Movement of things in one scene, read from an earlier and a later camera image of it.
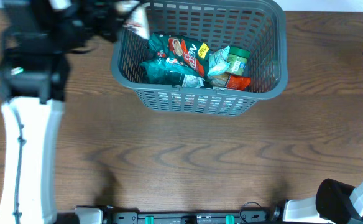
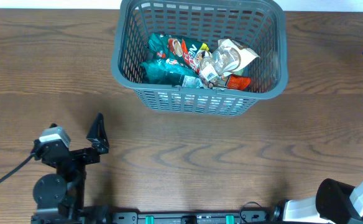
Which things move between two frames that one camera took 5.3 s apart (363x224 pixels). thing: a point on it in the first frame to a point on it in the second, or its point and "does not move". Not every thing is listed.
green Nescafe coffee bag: x=176 y=60 does not move
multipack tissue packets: x=199 y=102 does not move
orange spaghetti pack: x=237 y=83 does not move
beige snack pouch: x=137 y=20 to x=228 y=56
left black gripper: x=101 y=12 to x=99 y=145
